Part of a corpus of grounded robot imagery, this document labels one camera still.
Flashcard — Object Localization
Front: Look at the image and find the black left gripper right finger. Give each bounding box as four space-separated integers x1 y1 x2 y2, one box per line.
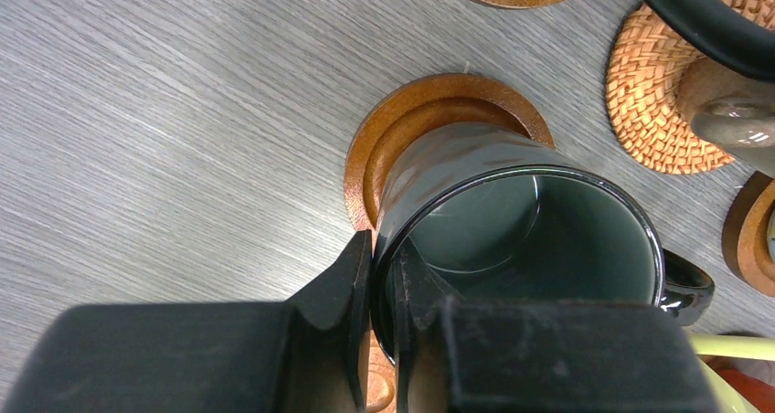
390 247 717 412

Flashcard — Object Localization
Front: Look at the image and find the black small cup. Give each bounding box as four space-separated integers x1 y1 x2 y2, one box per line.
676 58 774 177

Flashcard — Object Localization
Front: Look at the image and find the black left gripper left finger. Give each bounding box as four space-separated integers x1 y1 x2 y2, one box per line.
4 231 372 412

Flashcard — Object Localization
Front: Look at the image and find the woven rattan coaster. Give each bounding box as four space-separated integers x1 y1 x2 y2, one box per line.
606 0 774 175

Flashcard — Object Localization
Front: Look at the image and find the pale yellow green mug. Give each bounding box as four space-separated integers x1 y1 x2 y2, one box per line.
688 333 774 412

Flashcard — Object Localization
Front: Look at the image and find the black floral mug red inside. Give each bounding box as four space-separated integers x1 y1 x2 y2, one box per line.
643 0 774 83

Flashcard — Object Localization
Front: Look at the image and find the dark green mug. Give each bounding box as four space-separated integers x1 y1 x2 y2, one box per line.
371 122 716 360

